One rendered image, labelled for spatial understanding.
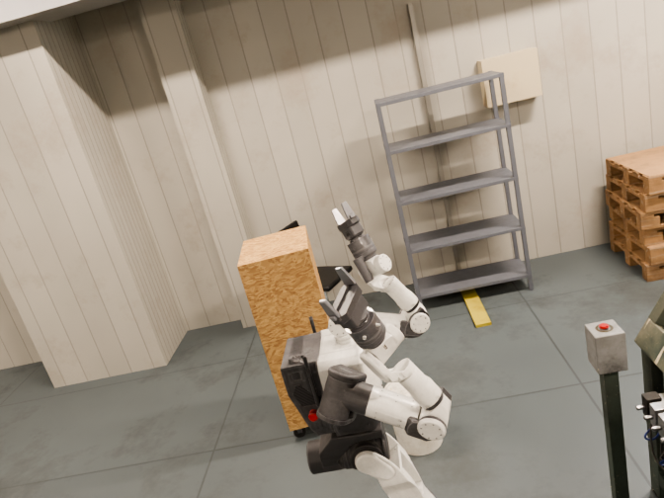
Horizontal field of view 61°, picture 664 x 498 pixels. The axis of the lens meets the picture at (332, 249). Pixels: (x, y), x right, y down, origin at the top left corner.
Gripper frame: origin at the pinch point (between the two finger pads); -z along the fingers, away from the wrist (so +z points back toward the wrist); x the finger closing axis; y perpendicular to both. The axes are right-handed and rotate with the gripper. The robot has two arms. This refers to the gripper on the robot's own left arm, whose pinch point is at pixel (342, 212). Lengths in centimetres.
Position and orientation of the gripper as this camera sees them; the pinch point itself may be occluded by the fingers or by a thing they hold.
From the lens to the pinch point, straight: 204.9
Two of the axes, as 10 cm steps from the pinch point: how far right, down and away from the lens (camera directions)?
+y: -8.1, 4.7, -3.5
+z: 5.0, 8.7, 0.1
